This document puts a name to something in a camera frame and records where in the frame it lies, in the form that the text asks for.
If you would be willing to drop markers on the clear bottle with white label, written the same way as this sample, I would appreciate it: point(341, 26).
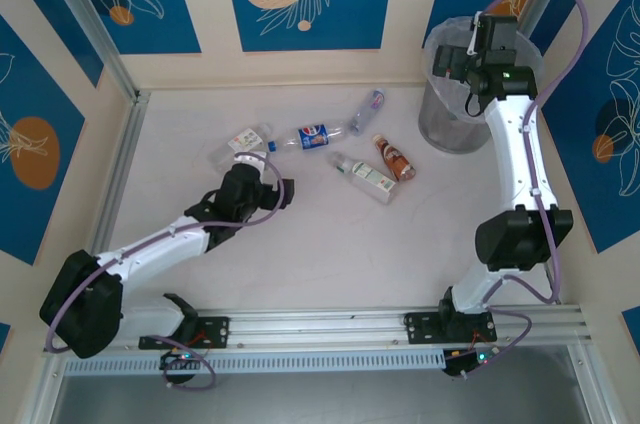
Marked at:
point(245, 139)

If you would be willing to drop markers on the Pepsi bottle with blue cap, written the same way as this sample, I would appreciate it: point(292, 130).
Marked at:
point(312, 137)

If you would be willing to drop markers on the clear bottle with green label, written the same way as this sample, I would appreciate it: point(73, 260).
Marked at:
point(365, 175)

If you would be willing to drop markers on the brown drink bottle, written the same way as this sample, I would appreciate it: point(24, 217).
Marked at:
point(395, 159)

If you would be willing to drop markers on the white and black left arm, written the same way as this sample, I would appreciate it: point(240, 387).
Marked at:
point(150, 254)

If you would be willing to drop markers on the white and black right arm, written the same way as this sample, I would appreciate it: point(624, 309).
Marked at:
point(515, 159)

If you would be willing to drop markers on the metal mesh waste bin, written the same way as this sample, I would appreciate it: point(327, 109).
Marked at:
point(440, 129)

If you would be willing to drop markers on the small controller board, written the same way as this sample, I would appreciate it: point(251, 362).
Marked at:
point(175, 359)
point(470, 360)

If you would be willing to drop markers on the aluminium side rail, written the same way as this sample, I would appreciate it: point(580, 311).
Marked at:
point(125, 164)

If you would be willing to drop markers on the long aluminium base rail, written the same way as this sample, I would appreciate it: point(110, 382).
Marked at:
point(320, 324)

